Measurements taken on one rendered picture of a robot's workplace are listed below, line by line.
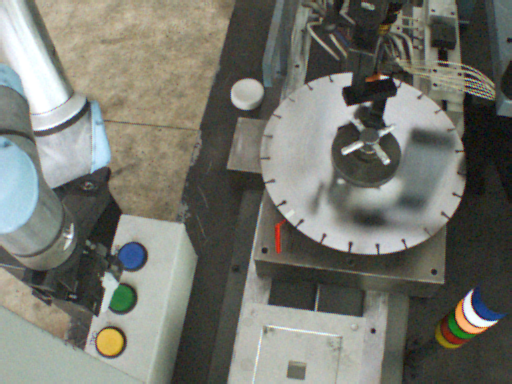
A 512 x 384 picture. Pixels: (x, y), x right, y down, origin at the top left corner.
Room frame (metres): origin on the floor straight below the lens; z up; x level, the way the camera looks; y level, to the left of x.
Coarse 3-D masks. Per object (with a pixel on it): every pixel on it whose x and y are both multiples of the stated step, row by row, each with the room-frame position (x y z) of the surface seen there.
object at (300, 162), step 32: (320, 96) 0.54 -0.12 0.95; (416, 96) 0.52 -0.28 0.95; (288, 128) 0.48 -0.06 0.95; (320, 128) 0.47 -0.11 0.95; (416, 128) 0.46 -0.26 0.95; (448, 128) 0.45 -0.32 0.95; (288, 160) 0.42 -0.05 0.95; (320, 160) 0.41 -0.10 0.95; (416, 160) 0.40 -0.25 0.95; (448, 160) 0.39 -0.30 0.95; (288, 192) 0.36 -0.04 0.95; (320, 192) 0.36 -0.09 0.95; (352, 192) 0.35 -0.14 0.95; (384, 192) 0.35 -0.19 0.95; (416, 192) 0.34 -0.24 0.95; (448, 192) 0.34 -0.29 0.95; (320, 224) 0.31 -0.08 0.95; (352, 224) 0.30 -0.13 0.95; (384, 224) 0.30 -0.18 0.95; (416, 224) 0.29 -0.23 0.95
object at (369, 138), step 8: (352, 120) 0.45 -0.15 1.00; (360, 128) 0.43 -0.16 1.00; (368, 128) 0.43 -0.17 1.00; (384, 128) 0.43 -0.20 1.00; (392, 128) 0.43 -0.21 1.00; (360, 136) 0.42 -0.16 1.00; (368, 136) 0.42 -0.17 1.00; (376, 136) 0.41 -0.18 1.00; (352, 144) 0.41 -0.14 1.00; (360, 144) 0.41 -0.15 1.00; (368, 144) 0.40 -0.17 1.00; (376, 144) 0.40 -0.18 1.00; (344, 152) 0.40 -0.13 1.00; (368, 152) 0.40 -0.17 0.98; (376, 152) 0.39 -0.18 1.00; (384, 160) 0.38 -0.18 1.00
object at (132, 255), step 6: (126, 246) 0.32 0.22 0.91; (132, 246) 0.32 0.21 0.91; (138, 246) 0.32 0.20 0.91; (120, 252) 0.31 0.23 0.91; (126, 252) 0.31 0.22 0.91; (132, 252) 0.31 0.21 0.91; (138, 252) 0.31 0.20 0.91; (120, 258) 0.30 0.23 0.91; (126, 258) 0.30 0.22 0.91; (132, 258) 0.30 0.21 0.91; (138, 258) 0.30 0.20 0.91; (126, 264) 0.29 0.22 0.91; (132, 264) 0.29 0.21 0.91; (138, 264) 0.29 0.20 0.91
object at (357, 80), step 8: (368, 8) 0.47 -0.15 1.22; (352, 80) 0.49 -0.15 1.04; (360, 80) 0.48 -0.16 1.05; (376, 80) 0.51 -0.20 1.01; (384, 80) 0.51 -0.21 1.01; (392, 80) 0.51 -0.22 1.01; (344, 88) 0.50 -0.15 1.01; (352, 88) 0.49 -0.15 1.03; (360, 88) 0.48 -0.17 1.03; (368, 88) 0.50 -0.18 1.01; (376, 88) 0.49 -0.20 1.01; (384, 88) 0.49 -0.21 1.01; (392, 88) 0.49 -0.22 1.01; (344, 96) 0.49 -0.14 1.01; (352, 96) 0.48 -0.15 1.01; (360, 96) 0.48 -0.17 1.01; (368, 96) 0.48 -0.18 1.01; (376, 96) 0.48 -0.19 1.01; (384, 96) 0.49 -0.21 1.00; (392, 96) 0.49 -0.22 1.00; (352, 104) 0.48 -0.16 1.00; (376, 104) 0.49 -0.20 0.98; (384, 104) 0.48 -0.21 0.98; (376, 112) 0.49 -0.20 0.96
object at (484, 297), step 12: (492, 276) 0.14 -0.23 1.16; (504, 276) 0.14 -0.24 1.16; (480, 288) 0.13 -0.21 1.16; (492, 288) 0.13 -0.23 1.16; (504, 288) 0.12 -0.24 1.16; (480, 300) 0.12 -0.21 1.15; (492, 300) 0.11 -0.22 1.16; (504, 300) 0.11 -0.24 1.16; (480, 312) 0.11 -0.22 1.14; (492, 312) 0.10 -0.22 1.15; (504, 312) 0.10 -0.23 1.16
